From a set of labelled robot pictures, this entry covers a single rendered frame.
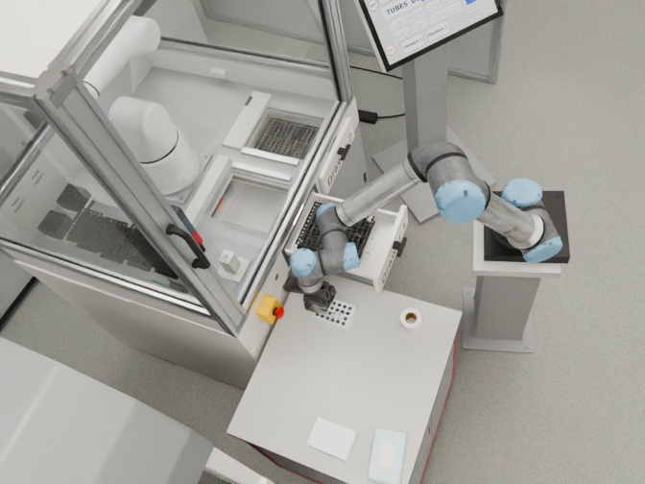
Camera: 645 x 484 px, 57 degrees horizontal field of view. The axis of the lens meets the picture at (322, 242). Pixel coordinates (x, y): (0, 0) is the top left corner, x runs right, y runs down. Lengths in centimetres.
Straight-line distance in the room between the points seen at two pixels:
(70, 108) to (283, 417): 120
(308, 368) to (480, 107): 203
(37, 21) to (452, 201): 97
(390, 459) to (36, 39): 137
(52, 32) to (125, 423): 69
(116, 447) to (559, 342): 211
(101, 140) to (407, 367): 119
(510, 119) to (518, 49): 54
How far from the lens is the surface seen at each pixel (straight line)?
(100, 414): 110
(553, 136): 340
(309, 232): 205
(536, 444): 268
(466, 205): 152
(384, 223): 207
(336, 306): 199
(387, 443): 183
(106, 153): 116
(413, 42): 238
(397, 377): 192
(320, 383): 194
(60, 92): 107
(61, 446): 109
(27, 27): 125
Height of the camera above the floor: 259
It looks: 59 degrees down
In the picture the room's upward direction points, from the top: 19 degrees counter-clockwise
